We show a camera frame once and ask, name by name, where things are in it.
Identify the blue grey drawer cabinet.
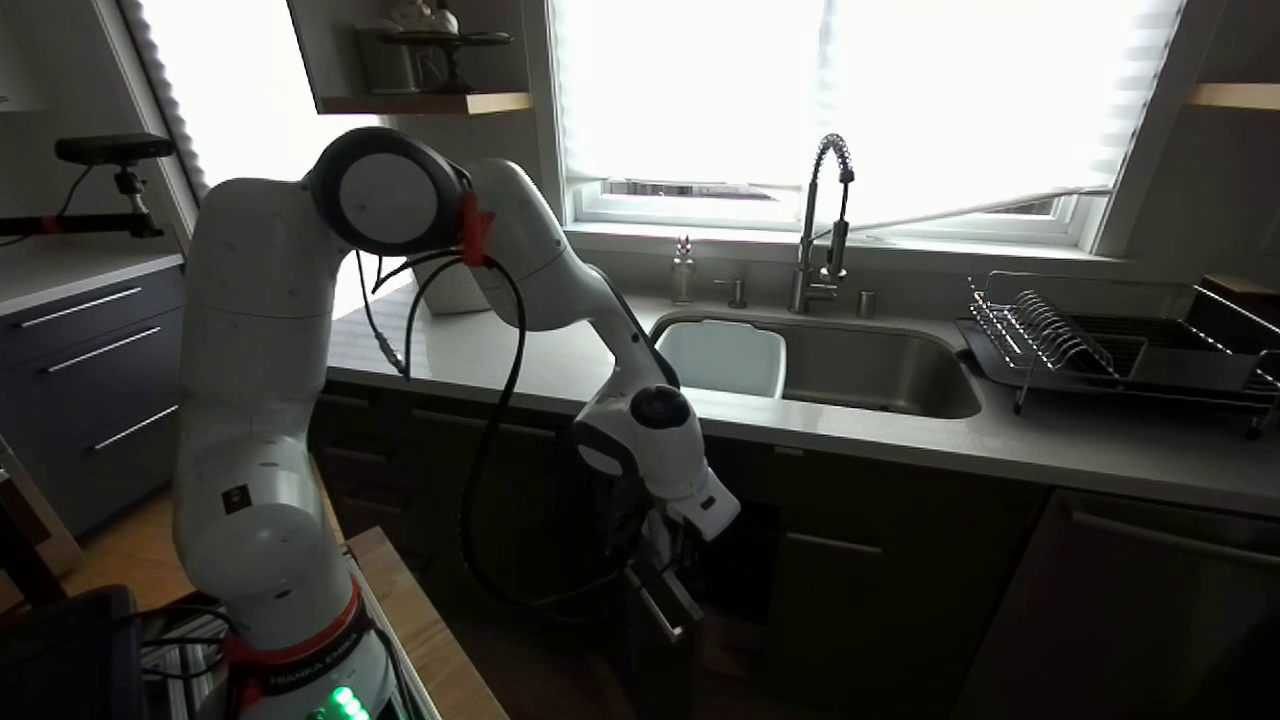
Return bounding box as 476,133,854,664
0,234,193,541

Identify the dark sink front panel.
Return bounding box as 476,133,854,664
743,434,1051,541

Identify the tall chrome kitchen faucet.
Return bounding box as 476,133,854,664
788,126,860,320

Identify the small soap dispenser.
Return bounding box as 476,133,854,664
669,234,699,303

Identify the bright kitchen window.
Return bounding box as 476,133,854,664
547,0,1193,234

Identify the black box beside robot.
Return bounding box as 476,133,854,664
0,582,145,720

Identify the dark drawer cabinet front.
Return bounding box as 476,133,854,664
307,377,593,616

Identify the steel drawer handle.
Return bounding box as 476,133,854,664
14,281,148,335
40,323,168,378
91,395,185,454

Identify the wide dark sink cabinet door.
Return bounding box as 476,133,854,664
762,523,1051,720

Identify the small dark picture frame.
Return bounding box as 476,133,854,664
404,45,463,97

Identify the tall window with blind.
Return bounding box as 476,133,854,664
123,0,393,205

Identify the light grey kitchen countertop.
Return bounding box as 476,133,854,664
322,285,1280,519

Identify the stainless steel sink basin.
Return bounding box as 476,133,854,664
646,303,989,425

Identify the wooden wall shelf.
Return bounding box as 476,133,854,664
282,0,536,120

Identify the steel dishwasher handle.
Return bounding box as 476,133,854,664
1058,507,1280,566

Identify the wooden robot stand top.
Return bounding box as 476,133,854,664
338,523,510,720

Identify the dark ornament on shelf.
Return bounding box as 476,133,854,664
384,0,463,41

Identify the white tub in sink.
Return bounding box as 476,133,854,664
654,317,791,400

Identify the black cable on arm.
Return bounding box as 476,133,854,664
352,248,646,619

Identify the dark dishwasher front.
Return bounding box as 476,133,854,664
953,483,1280,720

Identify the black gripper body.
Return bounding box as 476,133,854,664
621,496,699,581

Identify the steel cabinet door handle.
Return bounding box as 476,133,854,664
781,526,887,561

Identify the black wire dish rack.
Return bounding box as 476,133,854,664
954,273,1280,439

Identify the short steel door handle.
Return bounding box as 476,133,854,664
631,566,688,646

